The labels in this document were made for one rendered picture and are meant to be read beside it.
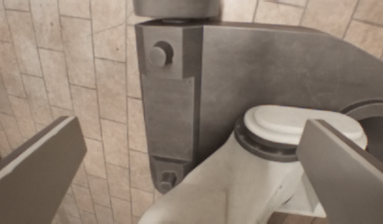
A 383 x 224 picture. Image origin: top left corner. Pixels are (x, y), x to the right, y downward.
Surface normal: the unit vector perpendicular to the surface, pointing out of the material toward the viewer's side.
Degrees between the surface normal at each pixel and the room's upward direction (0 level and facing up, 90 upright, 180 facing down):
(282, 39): 0
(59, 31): 0
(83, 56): 0
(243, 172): 90
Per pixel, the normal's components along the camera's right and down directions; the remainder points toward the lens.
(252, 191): 0.01, -0.87
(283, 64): -0.20, 0.47
